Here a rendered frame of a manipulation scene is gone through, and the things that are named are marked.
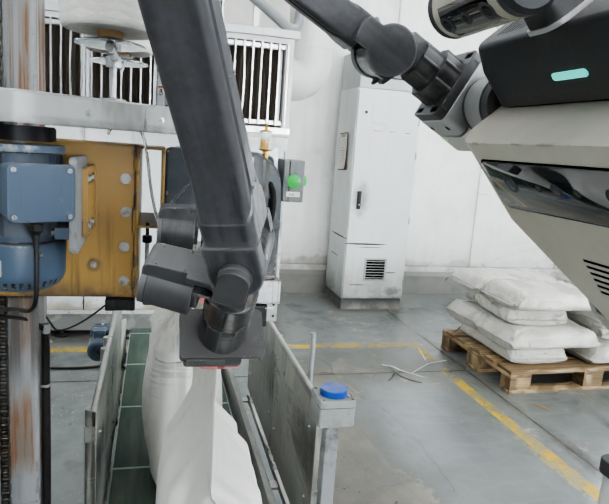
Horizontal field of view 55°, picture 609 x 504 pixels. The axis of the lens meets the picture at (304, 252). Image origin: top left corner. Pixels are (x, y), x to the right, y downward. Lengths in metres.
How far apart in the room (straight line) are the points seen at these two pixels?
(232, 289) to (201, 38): 0.24
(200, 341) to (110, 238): 0.57
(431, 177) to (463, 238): 0.72
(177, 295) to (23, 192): 0.42
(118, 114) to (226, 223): 0.61
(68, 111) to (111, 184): 0.23
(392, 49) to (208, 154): 0.48
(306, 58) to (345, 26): 3.50
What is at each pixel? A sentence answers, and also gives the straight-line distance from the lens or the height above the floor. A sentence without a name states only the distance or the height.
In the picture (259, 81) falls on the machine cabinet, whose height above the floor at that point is 1.76.
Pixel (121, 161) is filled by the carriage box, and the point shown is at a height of 1.30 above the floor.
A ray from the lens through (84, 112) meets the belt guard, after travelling 1.09.
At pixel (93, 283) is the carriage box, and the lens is 1.29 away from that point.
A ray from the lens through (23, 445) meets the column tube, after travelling 1.49.
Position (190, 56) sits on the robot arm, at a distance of 0.48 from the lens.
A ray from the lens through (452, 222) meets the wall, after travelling 6.02.
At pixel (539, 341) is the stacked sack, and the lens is 3.79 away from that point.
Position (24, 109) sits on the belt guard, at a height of 1.39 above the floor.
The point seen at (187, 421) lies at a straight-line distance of 1.15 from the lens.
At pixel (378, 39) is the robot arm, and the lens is 0.93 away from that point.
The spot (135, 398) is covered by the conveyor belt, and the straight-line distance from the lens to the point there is 2.38.
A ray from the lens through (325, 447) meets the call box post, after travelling 1.35.
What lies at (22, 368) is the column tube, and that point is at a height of 0.85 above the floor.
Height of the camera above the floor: 1.36
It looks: 10 degrees down
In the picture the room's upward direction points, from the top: 4 degrees clockwise
